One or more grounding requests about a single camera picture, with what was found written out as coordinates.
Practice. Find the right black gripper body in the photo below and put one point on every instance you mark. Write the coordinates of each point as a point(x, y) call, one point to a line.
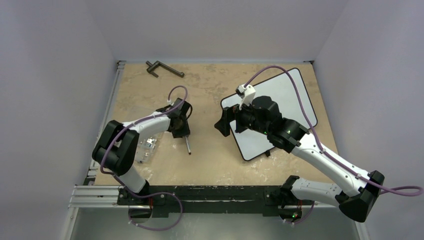
point(236, 119)

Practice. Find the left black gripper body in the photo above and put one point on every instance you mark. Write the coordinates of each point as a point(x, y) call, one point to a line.
point(182, 129)

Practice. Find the silver whiteboard marker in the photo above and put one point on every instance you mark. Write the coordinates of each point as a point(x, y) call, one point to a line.
point(188, 144)

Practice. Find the white whiteboard black frame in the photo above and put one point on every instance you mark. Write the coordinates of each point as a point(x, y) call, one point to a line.
point(252, 144)

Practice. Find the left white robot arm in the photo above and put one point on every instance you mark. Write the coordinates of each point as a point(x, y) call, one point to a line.
point(117, 146)

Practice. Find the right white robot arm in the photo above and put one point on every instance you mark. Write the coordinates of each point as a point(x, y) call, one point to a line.
point(354, 190)

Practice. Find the clear plastic screw box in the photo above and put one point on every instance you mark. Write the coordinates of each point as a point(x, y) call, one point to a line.
point(145, 149)

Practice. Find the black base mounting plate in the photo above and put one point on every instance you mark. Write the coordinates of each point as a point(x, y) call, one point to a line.
point(267, 200)

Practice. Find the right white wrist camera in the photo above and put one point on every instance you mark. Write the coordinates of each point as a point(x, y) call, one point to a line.
point(246, 93)

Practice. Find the dark metal clamp handle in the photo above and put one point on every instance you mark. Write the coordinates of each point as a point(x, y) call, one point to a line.
point(158, 64)

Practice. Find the aluminium rail frame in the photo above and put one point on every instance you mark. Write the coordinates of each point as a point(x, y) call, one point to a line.
point(99, 196)

